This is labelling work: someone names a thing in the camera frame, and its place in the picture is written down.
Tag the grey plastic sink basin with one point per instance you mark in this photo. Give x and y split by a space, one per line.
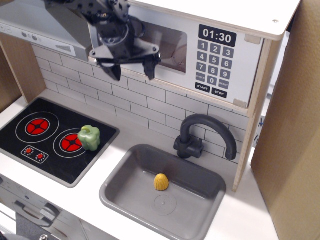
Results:
184 211

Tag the orange plate inside microwave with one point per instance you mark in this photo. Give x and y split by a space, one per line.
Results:
179 58

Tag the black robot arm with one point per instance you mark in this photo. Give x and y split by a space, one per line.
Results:
102 13

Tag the dark grey toy faucet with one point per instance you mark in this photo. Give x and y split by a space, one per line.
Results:
188 146

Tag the black toy stovetop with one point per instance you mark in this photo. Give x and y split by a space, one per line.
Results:
44 137

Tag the grey range hood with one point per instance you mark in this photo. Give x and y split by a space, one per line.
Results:
56 28

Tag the white wooden microwave cabinet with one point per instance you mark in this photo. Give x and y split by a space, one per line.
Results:
266 19

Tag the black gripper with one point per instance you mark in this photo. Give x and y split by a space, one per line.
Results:
115 45

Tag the green toy bell pepper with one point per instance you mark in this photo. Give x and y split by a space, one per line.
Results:
89 137

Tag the white toy microwave door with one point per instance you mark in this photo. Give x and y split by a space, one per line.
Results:
220 64

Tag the grey oven door handle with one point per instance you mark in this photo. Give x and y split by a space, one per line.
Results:
43 217

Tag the brown cardboard panel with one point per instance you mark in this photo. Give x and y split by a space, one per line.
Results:
286 161

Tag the yellow toy corn piece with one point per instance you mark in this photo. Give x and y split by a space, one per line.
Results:
161 182

